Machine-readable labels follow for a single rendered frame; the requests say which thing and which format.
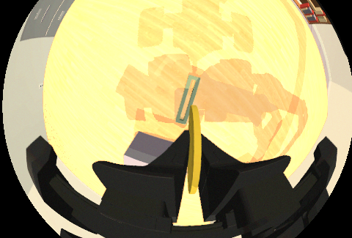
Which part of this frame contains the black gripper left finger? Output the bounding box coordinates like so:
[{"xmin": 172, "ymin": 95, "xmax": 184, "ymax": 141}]
[{"xmin": 92, "ymin": 130, "xmax": 190, "ymax": 223}]

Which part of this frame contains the gold coin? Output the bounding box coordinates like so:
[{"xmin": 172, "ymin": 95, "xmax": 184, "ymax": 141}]
[{"xmin": 187, "ymin": 105, "xmax": 202, "ymax": 194}]

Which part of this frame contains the pale pink slotted box lid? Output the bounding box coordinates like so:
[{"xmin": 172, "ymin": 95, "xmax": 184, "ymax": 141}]
[{"xmin": 123, "ymin": 147, "xmax": 158, "ymax": 166}]

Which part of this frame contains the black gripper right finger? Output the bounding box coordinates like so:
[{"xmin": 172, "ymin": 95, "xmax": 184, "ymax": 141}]
[{"xmin": 198, "ymin": 134, "xmax": 291, "ymax": 221}]

